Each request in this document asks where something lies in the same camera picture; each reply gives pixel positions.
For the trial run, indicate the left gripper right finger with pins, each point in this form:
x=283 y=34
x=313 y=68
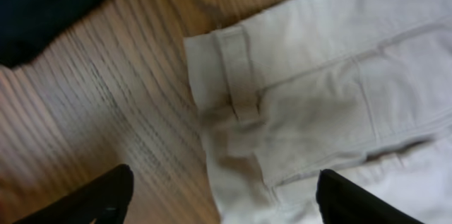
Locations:
x=343 y=202

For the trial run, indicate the black garment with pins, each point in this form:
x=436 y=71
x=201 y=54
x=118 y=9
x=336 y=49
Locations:
x=29 y=26

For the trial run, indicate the beige khaki shorts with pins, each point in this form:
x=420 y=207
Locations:
x=362 y=87

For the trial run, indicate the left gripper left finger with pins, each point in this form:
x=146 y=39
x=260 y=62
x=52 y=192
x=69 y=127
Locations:
x=105 y=200

